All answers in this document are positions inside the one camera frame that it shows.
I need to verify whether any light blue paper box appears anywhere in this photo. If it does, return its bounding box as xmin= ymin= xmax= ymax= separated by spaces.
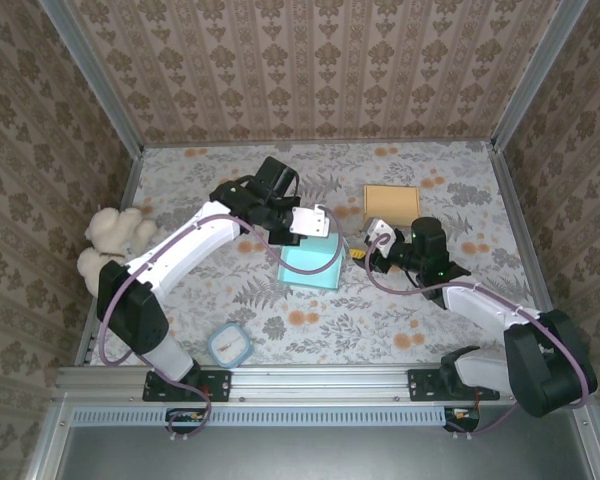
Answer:
xmin=277 ymin=232 xmax=344 ymax=291

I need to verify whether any yellow paper box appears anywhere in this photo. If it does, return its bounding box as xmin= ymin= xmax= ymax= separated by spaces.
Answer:
xmin=363 ymin=184 xmax=421 ymax=229

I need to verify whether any floral patterned table cover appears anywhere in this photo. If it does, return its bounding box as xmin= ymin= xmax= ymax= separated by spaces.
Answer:
xmin=87 ymin=140 xmax=556 ymax=366

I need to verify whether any square blue-rimmed container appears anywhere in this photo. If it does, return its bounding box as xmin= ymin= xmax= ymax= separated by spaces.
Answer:
xmin=207 ymin=322 xmax=254 ymax=370

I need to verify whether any white teddy bear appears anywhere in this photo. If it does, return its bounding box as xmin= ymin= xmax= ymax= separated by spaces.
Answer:
xmin=77 ymin=205 xmax=159 ymax=296

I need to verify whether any black connector board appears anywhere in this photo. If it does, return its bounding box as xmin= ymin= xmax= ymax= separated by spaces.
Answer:
xmin=443 ymin=406 xmax=481 ymax=434
xmin=165 ymin=407 xmax=212 ymax=435

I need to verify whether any grey metal panel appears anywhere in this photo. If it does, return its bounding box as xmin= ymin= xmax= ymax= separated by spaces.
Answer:
xmin=54 ymin=404 xmax=599 ymax=480

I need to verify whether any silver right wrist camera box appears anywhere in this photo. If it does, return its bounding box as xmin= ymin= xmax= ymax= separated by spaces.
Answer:
xmin=365 ymin=216 xmax=397 ymax=247

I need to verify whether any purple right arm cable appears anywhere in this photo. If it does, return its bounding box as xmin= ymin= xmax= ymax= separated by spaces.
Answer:
xmin=364 ymin=234 xmax=597 ymax=442

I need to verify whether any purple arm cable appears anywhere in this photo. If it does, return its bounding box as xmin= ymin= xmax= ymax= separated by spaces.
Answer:
xmin=364 ymin=234 xmax=597 ymax=442
xmin=97 ymin=205 xmax=345 ymax=444

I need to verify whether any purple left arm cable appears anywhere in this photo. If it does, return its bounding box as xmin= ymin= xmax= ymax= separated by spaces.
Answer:
xmin=97 ymin=205 xmax=345 ymax=444

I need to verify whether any aluminium side rail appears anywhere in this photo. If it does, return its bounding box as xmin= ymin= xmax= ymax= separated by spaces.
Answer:
xmin=488 ymin=142 xmax=572 ymax=365
xmin=73 ymin=147 xmax=146 ymax=369

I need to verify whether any aluminium mounting rail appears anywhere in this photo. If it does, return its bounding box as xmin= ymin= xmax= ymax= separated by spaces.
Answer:
xmin=53 ymin=363 xmax=592 ymax=402

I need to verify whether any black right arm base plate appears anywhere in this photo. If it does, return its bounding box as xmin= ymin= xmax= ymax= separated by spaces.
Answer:
xmin=407 ymin=368 xmax=501 ymax=404

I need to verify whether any grey slotted cable duct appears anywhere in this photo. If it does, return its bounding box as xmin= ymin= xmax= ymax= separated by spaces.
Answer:
xmin=72 ymin=405 xmax=451 ymax=427

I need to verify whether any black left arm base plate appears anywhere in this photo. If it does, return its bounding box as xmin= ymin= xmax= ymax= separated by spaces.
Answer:
xmin=142 ymin=368 xmax=233 ymax=404

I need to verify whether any aluminium frame post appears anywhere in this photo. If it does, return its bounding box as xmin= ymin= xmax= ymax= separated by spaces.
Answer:
xmin=488 ymin=0 xmax=595 ymax=154
xmin=39 ymin=0 xmax=146 ymax=156

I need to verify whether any aluminium lower frame bar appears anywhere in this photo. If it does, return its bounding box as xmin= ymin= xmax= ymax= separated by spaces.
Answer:
xmin=27 ymin=392 xmax=74 ymax=480
xmin=577 ymin=394 xmax=600 ymax=480

